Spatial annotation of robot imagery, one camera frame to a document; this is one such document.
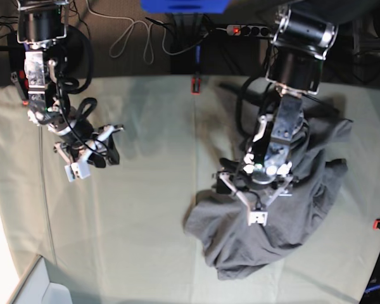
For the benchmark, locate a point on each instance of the red clamp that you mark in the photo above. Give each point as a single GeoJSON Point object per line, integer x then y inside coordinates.
{"type": "Point", "coordinates": [20, 81]}
{"type": "Point", "coordinates": [196, 78]}

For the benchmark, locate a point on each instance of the red clamp top centre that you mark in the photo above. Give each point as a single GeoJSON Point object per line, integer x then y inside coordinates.
{"type": "Point", "coordinates": [196, 78]}

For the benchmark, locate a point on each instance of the white bin bottom left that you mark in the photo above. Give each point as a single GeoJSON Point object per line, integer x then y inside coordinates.
{"type": "Point", "coordinates": [35, 286]}

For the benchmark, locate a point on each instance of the red clamp top left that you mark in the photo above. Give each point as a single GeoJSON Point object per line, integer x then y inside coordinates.
{"type": "Point", "coordinates": [20, 81]}

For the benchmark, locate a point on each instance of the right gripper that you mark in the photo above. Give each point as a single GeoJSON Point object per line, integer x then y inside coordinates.
{"type": "Point", "coordinates": [74, 132]}

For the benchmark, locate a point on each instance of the blue box top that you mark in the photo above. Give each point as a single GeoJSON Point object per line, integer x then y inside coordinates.
{"type": "Point", "coordinates": [184, 6]}

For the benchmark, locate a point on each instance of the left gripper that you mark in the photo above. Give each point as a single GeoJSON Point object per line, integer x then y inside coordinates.
{"type": "Point", "coordinates": [254, 176]}

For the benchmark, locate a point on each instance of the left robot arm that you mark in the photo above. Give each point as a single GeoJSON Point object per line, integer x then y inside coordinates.
{"type": "Point", "coordinates": [303, 39]}

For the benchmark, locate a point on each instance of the black power strip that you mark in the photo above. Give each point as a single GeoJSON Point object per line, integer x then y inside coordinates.
{"type": "Point", "coordinates": [258, 31]}

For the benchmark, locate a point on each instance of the blue clamp bottom right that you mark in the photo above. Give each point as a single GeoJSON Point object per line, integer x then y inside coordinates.
{"type": "Point", "coordinates": [372, 288]}

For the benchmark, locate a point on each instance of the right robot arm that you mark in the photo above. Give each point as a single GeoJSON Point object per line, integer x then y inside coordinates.
{"type": "Point", "coordinates": [43, 30]}

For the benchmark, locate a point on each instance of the pale green table cloth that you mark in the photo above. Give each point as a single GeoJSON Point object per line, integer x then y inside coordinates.
{"type": "Point", "coordinates": [117, 236]}

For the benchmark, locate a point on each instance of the grey t-shirt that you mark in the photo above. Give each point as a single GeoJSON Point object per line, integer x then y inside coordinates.
{"type": "Point", "coordinates": [235, 249]}

